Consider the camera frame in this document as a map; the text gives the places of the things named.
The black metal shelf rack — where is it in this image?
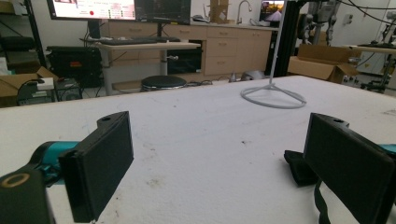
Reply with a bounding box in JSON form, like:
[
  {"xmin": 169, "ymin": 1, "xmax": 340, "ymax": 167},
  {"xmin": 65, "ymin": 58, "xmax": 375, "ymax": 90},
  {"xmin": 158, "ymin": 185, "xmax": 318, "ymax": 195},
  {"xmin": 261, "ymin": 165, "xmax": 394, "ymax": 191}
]
[{"xmin": 0, "ymin": 0, "xmax": 49, "ymax": 68}]

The black equipment case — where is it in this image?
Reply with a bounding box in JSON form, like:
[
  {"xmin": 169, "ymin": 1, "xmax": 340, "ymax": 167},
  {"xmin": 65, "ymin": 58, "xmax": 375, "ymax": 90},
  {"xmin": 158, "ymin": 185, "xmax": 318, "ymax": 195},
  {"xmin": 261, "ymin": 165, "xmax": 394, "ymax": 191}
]
[{"xmin": 46, "ymin": 46, "xmax": 104, "ymax": 89}]

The small monitor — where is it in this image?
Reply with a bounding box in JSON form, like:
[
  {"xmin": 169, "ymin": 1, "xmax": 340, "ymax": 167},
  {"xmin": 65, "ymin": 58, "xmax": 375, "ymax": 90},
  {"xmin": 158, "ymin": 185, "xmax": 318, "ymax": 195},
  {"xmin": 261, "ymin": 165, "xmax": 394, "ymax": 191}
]
[{"xmin": 260, "ymin": 0, "xmax": 286, "ymax": 23}]

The black round stool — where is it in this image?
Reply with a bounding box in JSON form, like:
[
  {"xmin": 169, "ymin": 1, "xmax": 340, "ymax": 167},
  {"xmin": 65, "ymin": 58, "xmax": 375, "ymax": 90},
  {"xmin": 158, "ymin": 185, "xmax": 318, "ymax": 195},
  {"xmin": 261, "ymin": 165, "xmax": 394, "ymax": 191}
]
[{"xmin": 141, "ymin": 75, "xmax": 188, "ymax": 92}]

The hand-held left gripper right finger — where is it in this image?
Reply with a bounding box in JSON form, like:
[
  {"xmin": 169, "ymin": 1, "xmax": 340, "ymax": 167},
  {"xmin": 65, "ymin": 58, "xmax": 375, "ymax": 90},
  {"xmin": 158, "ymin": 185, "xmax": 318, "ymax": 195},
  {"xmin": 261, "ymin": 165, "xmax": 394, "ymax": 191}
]
[{"xmin": 303, "ymin": 112, "xmax": 396, "ymax": 224}]

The small white box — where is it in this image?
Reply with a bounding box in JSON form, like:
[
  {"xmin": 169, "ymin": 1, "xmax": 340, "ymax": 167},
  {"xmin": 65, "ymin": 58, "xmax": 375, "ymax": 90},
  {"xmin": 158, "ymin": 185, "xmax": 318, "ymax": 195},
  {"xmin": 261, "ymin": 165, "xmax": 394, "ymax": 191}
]
[{"xmin": 36, "ymin": 77, "xmax": 56, "ymax": 91}]

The tall cardboard box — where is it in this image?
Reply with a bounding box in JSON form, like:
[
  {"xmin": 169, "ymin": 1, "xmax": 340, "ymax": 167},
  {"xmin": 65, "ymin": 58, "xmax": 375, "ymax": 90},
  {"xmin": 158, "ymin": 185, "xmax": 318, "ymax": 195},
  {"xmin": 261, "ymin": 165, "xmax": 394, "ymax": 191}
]
[{"xmin": 209, "ymin": 0, "xmax": 232, "ymax": 24}]

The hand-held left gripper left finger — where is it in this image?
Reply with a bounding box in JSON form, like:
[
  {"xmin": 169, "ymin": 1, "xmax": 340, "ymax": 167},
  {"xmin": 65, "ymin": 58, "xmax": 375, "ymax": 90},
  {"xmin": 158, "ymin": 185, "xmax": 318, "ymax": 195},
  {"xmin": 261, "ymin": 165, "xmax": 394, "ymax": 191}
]
[{"xmin": 29, "ymin": 110, "xmax": 134, "ymax": 224}]

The wooden work table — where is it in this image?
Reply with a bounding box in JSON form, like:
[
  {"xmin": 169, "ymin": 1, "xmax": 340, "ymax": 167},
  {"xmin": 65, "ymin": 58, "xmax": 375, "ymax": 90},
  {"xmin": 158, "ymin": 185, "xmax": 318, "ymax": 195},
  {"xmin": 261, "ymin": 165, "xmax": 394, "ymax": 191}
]
[{"xmin": 345, "ymin": 43, "xmax": 396, "ymax": 93}]

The large dark monitor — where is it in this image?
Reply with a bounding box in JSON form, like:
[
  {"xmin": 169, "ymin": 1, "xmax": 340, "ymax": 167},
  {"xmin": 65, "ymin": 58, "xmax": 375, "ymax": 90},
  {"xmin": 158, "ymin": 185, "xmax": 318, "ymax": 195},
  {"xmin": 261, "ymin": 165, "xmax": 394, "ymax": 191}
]
[{"xmin": 134, "ymin": 0, "xmax": 192, "ymax": 25}]

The metal faucet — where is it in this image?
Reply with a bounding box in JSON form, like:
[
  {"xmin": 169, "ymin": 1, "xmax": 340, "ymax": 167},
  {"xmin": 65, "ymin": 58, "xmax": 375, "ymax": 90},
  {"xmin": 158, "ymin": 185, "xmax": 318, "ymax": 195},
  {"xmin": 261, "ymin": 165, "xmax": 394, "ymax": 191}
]
[{"xmin": 235, "ymin": 0, "xmax": 253, "ymax": 25}]

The black pouch with strap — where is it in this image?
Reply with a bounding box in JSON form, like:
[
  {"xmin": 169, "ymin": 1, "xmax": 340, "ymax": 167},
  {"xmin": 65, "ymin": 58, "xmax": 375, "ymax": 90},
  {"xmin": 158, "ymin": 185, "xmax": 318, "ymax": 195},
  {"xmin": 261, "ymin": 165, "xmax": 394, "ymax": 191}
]
[{"xmin": 283, "ymin": 149, "xmax": 332, "ymax": 224}]

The large bright monitor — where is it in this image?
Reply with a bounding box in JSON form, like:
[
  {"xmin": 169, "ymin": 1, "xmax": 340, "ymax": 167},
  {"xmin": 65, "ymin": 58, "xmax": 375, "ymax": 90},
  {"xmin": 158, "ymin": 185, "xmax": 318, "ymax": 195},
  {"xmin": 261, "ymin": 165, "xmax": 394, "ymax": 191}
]
[{"xmin": 46, "ymin": 0, "xmax": 137, "ymax": 21}]

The open cardboard box with cables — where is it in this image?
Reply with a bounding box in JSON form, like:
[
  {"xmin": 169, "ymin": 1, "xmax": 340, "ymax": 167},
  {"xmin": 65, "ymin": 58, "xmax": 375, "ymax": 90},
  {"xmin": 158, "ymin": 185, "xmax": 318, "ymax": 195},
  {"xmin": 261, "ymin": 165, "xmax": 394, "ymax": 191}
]
[{"xmin": 0, "ymin": 65, "xmax": 59, "ymax": 107}]

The black computer unit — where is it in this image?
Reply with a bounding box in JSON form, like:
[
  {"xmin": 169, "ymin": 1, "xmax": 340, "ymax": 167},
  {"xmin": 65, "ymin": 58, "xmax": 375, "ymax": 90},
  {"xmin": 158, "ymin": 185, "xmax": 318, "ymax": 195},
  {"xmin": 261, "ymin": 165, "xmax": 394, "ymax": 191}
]
[{"xmin": 54, "ymin": 77, "xmax": 84, "ymax": 103}]

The black keyboard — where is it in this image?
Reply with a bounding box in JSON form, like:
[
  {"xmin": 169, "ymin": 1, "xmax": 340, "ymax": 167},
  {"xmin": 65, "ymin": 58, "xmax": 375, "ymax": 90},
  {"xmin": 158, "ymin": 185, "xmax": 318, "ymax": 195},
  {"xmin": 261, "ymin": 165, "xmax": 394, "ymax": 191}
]
[{"xmin": 98, "ymin": 36, "xmax": 182, "ymax": 47}]

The light wooden standing desk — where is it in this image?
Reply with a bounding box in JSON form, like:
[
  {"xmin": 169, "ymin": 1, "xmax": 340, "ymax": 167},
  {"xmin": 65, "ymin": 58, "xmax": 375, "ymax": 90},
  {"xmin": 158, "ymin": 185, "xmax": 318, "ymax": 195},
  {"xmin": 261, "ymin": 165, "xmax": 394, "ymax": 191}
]
[{"xmin": 94, "ymin": 41, "xmax": 202, "ymax": 96}]

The grey machine on stand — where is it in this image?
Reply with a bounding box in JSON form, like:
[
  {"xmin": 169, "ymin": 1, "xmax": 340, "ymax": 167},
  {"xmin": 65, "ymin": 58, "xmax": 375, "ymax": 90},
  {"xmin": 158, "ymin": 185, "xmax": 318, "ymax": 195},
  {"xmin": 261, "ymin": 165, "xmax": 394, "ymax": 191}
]
[{"xmin": 298, "ymin": 0, "xmax": 341, "ymax": 47}]

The light wooden cabinet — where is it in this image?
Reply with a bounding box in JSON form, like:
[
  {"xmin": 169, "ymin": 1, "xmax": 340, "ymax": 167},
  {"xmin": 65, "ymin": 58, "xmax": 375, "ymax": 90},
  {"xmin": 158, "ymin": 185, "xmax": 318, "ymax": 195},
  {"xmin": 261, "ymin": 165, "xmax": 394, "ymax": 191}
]
[{"xmin": 102, "ymin": 20, "xmax": 280, "ymax": 79}]

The white metal stand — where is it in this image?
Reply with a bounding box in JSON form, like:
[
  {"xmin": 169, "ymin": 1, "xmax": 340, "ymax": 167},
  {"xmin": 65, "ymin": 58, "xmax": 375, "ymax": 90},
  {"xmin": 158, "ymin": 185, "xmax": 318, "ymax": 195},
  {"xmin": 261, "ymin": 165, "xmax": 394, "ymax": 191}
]
[{"xmin": 240, "ymin": 0, "xmax": 307, "ymax": 110}]

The black metal column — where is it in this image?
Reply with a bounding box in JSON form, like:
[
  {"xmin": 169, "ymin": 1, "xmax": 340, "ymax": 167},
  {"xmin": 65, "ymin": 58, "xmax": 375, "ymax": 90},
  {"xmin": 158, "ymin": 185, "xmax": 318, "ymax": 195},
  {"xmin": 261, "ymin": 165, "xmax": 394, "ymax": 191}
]
[{"xmin": 273, "ymin": 0, "xmax": 301, "ymax": 77}]

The wide open cardboard box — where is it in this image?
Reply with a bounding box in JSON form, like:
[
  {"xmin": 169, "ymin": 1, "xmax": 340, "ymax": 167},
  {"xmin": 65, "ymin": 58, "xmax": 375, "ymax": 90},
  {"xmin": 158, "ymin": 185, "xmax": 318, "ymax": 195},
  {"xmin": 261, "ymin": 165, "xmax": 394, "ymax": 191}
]
[{"xmin": 287, "ymin": 44, "xmax": 362, "ymax": 85}]

